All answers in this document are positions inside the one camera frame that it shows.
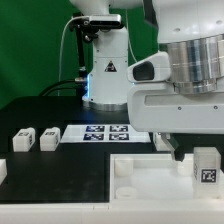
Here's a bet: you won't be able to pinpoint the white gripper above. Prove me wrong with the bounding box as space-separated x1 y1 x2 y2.
128 83 224 162

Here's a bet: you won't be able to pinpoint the white cable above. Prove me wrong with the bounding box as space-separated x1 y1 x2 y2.
57 16 88 97

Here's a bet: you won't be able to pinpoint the white left obstacle block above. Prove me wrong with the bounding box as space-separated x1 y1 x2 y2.
0 159 7 185

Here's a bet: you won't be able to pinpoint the black cables at base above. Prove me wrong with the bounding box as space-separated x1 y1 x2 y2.
39 78 88 97

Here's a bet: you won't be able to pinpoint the black camera on stand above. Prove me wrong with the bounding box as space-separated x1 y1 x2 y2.
69 15 123 100

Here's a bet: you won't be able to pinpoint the white sheet with AprilTags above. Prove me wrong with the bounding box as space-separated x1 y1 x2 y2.
61 124 151 143

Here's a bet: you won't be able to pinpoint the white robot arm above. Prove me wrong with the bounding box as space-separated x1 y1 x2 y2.
69 0 224 137

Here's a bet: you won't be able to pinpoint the white square tabletop part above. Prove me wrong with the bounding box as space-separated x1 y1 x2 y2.
110 154 224 201

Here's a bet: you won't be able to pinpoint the white front obstacle rail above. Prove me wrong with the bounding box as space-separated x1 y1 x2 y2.
0 200 224 224

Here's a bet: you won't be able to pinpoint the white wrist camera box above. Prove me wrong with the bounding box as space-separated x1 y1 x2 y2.
127 51 171 83

